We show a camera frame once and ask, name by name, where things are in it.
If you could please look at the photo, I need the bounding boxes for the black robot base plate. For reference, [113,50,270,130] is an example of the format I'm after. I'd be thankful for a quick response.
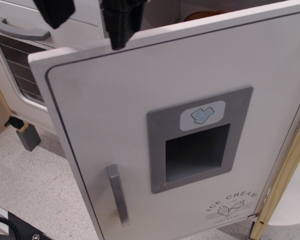
[7,212,52,240]

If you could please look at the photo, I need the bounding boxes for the grey oven door handle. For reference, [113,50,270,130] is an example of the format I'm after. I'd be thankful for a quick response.
[0,17,51,41]

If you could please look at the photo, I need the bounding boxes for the grey fridge door handle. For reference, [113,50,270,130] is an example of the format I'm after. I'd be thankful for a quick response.
[106,164,130,227]

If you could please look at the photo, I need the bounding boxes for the white toy oven door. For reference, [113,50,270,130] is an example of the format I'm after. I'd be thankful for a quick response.
[0,0,105,133]

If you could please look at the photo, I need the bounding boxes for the black clamp bracket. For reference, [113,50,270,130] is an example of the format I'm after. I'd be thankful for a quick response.
[4,116,24,130]

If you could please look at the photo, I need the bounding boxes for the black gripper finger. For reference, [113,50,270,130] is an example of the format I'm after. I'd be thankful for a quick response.
[33,0,76,29]
[102,0,146,50]

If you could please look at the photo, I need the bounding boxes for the white toy fridge door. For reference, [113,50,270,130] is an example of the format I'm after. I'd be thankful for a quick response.
[28,0,300,240]

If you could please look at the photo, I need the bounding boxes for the light wooden side post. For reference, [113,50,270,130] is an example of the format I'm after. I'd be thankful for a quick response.
[249,124,300,240]

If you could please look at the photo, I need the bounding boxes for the black and red cables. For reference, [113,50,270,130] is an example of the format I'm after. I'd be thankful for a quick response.
[0,215,23,240]

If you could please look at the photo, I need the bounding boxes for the grey ice dispenser panel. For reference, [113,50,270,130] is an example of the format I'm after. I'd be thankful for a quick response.
[147,86,253,194]

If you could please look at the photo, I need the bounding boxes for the grey kitchen leg block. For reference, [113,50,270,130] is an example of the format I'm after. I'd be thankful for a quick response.
[16,125,42,152]

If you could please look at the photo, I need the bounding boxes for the amber transparent plastic pot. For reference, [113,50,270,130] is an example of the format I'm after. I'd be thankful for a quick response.
[184,11,225,22]

